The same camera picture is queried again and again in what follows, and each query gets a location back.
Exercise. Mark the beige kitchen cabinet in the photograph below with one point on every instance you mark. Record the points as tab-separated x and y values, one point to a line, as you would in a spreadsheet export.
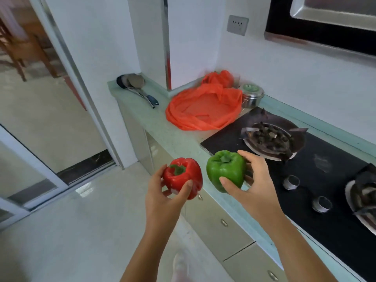
211	229

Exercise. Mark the gas burner with pan support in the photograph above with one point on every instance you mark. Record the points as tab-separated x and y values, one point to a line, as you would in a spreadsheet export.
362	193
271	140

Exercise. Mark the silver stove knob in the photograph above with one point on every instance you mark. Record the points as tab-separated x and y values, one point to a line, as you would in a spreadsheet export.
291	182
322	204

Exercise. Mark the person's left forearm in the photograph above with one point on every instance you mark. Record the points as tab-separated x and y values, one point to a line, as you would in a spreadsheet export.
147	255

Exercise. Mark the grey wall socket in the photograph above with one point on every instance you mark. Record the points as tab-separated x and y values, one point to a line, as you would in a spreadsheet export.
237	25

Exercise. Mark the person's right forearm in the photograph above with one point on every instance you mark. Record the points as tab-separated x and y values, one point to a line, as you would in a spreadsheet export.
296	252

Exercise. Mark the white shoe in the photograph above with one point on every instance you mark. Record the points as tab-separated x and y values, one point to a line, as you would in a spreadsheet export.
180	267

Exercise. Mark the sliding glass door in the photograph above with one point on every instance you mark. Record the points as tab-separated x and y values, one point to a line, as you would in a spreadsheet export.
32	161

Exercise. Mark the person's right hand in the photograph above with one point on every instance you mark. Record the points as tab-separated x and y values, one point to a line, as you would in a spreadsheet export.
258	193

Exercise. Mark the orange plastic bag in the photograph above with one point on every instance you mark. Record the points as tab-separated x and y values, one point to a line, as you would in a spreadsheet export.
202	108

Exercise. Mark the black glass gas stove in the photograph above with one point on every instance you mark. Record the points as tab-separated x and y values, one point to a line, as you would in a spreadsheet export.
323	179

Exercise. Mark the green bell pepper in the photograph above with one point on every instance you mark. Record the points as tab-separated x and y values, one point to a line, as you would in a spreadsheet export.
226	171

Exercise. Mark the person's right thumb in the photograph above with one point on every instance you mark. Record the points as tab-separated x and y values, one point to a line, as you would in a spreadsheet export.
230	185

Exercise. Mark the red bell pepper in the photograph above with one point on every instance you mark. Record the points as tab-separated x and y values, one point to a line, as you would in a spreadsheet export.
185	173

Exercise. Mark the steel container with lid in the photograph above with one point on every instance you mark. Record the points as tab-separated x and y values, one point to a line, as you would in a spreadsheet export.
252	95

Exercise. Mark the wooden chair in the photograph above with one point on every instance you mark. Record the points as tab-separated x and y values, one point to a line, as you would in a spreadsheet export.
26	52

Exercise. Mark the person's left thumb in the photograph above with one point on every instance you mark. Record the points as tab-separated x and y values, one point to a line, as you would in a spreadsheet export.
183	195

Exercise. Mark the person's left hand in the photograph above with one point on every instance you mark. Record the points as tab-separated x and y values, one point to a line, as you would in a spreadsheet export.
158	208

